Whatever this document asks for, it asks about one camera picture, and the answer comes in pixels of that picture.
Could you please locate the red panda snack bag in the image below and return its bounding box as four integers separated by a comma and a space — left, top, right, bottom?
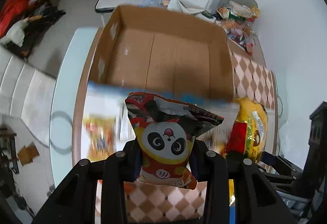
125, 92, 224, 190

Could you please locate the orange snack packet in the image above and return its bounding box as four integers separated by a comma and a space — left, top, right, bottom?
83, 115, 115, 162

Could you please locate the yellow red snack bag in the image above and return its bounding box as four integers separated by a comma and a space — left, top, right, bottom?
224, 97, 268, 163

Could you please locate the checkered white table mat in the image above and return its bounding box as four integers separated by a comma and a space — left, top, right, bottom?
72, 27, 279, 224

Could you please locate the cardboard milk box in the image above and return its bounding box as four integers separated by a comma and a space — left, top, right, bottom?
89, 5, 234, 102

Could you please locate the white tufted sofa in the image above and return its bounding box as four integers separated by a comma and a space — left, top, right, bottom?
1, 47, 55, 147

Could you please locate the pile of snack packets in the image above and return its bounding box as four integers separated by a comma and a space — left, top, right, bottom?
216, 1, 260, 55

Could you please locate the red bag on floor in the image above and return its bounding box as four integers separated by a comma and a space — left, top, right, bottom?
0, 0, 30, 38

